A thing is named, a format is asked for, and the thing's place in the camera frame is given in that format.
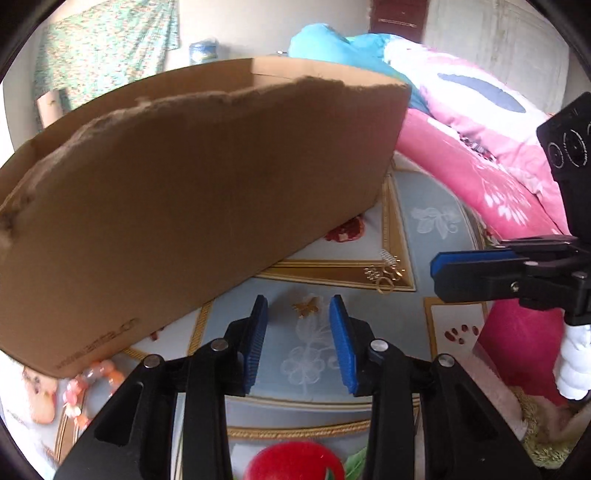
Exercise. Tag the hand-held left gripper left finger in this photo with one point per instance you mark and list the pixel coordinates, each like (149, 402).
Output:
(256, 341)

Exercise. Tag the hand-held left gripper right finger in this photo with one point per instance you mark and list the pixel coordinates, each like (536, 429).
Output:
(341, 341)

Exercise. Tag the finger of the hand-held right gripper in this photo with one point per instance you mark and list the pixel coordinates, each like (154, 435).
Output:
(461, 261)
(480, 281)

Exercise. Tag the gold butterfly charm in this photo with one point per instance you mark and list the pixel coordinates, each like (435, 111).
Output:
(307, 307)

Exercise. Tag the gold loop earring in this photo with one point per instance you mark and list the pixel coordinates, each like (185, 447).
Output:
(385, 274)

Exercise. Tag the brown cardboard box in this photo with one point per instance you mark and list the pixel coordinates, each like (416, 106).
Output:
(184, 207)

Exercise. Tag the person's right hand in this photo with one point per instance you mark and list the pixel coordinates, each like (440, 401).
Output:
(575, 364)

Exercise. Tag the pink printed blanket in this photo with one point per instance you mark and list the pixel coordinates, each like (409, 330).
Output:
(461, 161)

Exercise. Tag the dark red door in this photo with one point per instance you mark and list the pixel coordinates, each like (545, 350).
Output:
(399, 21)

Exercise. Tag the teal blanket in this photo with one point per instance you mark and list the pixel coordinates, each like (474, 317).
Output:
(323, 46)

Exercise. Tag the blue water bottle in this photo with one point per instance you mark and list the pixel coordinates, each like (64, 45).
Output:
(203, 51)

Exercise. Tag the cardboard tube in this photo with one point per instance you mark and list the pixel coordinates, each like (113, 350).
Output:
(51, 108)

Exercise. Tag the green floral curtain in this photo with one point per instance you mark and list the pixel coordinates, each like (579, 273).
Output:
(101, 46)

